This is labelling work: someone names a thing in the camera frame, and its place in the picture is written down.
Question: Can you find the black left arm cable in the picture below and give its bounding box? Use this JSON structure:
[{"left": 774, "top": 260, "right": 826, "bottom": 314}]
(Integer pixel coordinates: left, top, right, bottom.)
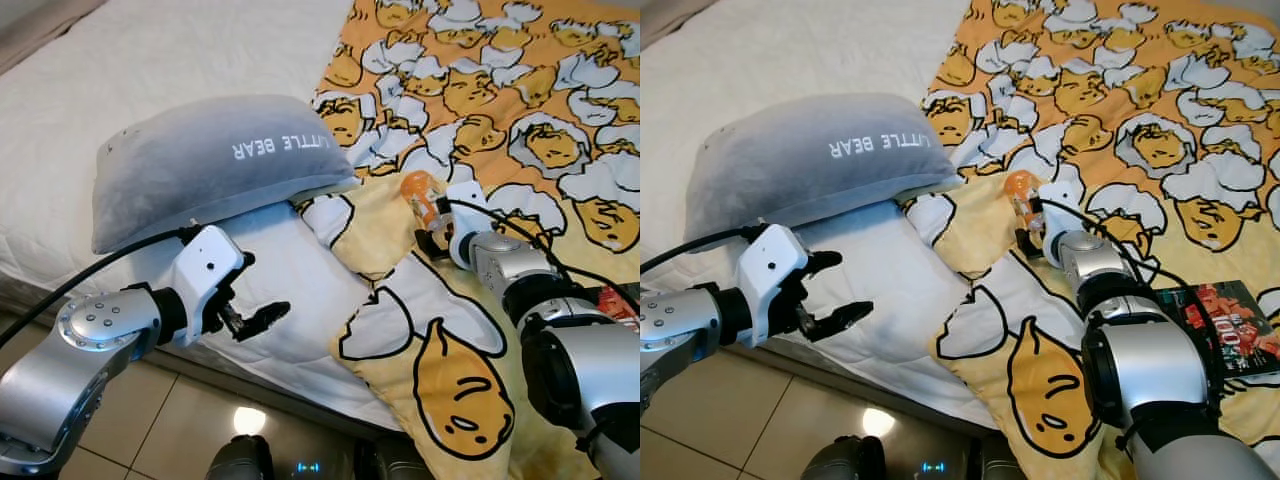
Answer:
[
  {"left": 640, "top": 227, "right": 767, "bottom": 278},
  {"left": 0, "top": 227, "right": 201, "bottom": 327}
]

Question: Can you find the dark grey robot lower body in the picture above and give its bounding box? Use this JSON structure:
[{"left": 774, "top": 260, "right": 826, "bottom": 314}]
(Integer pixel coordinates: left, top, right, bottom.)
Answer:
[
  {"left": 800, "top": 433, "right": 1023, "bottom": 480},
  {"left": 204, "top": 433, "right": 437, "bottom": 480}
]

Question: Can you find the white quilted mattress pad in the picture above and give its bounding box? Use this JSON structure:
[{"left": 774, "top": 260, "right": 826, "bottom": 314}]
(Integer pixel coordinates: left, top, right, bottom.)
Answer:
[
  {"left": 640, "top": 0, "right": 1013, "bottom": 433},
  {"left": 0, "top": 0, "right": 417, "bottom": 434}
]

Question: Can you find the pale yellow egg character blanket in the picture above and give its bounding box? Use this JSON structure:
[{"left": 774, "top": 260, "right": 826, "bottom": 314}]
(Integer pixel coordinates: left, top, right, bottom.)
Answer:
[
  {"left": 903, "top": 180, "right": 1280, "bottom": 480},
  {"left": 298, "top": 176, "right": 641, "bottom": 480}
]

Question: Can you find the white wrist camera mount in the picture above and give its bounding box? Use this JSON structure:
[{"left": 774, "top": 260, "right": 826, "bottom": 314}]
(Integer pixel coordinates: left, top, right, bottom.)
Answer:
[
  {"left": 445, "top": 181, "right": 491, "bottom": 269},
  {"left": 737, "top": 224, "right": 810, "bottom": 348},
  {"left": 1037, "top": 180, "right": 1087, "bottom": 267},
  {"left": 168, "top": 224, "right": 247, "bottom": 348}
]

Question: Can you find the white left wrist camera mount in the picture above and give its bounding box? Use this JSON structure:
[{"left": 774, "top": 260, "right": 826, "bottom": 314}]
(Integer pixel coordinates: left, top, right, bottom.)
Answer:
[
  {"left": 737, "top": 224, "right": 810, "bottom": 348},
  {"left": 168, "top": 224, "right": 247, "bottom": 348}
]

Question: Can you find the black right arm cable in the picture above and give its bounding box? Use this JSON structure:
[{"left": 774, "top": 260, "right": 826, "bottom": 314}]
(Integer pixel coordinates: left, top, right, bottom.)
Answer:
[
  {"left": 1038, "top": 200, "right": 1226, "bottom": 386},
  {"left": 444, "top": 199, "right": 641, "bottom": 313}
]

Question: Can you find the dark red cover book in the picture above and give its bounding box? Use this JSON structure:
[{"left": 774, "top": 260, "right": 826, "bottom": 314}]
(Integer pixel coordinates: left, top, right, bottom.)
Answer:
[
  {"left": 595, "top": 283, "right": 641, "bottom": 333},
  {"left": 1153, "top": 279, "right": 1280, "bottom": 383}
]

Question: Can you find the grey little bear pillow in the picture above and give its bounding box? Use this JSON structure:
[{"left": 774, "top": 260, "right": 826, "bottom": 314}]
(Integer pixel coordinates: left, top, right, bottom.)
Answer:
[
  {"left": 92, "top": 94, "right": 362, "bottom": 255},
  {"left": 683, "top": 120, "right": 967, "bottom": 269}
]

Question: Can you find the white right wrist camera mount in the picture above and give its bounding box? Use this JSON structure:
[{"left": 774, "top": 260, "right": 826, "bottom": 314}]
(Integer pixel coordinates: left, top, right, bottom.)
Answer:
[
  {"left": 445, "top": 181, "right": 491, "bottom": 269},
  {"left": 1037, "top": 180, "right": 1087, "bottom": 267}
]

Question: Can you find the beige padded bed frame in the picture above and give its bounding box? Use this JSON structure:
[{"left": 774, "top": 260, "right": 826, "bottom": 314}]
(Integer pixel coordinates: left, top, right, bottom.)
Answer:
[
  {"left": 640, "top": 0, "right": 723, "bottom": 51},
  {"left": 0, "top": 0, "right": 107, "bottom": 77}
]

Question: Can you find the small orange white bottle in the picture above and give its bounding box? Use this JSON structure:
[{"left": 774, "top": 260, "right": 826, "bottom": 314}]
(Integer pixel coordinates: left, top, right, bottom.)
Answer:
[
  {"left": 1003, "top": 169, "right": 1042, "bottom": 235},
  {"left": 399, "top": 171, "right": 442, "bottom": 233}
]

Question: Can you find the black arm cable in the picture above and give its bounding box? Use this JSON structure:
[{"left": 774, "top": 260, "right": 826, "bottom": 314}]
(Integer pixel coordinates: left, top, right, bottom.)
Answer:
[
  {"left": 640, "top": 227, "right": 767, "bottom": 278},
  {"left": 0, "top": 227, "right": 201, "bottom": 327},
  {"left": 1038, "top": 200, "right": 1226, "bottom": 386},
  {"left": 444, "top": 199, "right": 641, "bottom": 313}
]

